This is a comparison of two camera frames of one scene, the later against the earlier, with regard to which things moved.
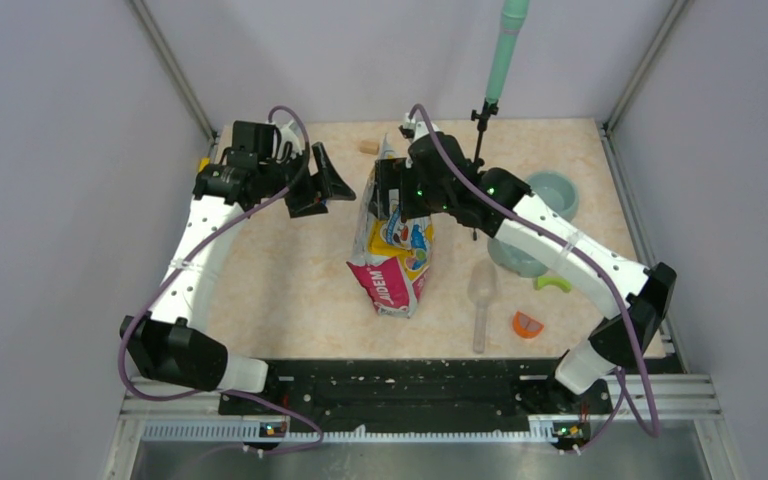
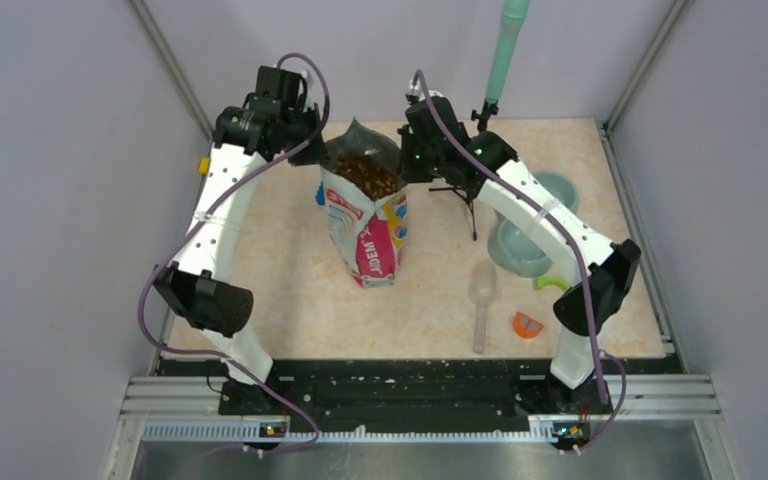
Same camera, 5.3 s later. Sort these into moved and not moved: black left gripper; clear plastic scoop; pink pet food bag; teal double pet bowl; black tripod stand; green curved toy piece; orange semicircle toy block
Moved: pink pet food bag; black left gripper
Not moved: green curved toy piece; clear plastic scoop; black tripod stand; orange semicircle toy block; teal double pet bowl
